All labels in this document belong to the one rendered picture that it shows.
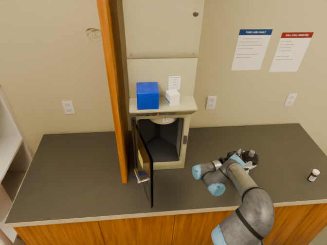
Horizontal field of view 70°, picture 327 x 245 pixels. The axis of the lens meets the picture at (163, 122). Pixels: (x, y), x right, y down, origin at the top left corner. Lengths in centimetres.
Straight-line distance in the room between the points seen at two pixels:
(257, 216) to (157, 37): 76
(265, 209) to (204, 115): 115
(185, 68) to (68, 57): 78
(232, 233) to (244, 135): 118
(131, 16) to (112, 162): 97
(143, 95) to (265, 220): 66
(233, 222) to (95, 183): 95
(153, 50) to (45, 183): 105
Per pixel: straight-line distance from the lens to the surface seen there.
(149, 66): 109
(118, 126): 117
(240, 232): 84
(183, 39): 106
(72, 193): 154
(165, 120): 130
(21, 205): 160
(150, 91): 105
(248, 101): 191
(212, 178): 120
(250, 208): 84
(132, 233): 166
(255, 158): 141
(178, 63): 110
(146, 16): 102
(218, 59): 164
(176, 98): 110
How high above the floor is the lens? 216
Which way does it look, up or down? 40 degrees down
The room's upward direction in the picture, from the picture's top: 2 degrees clockwise
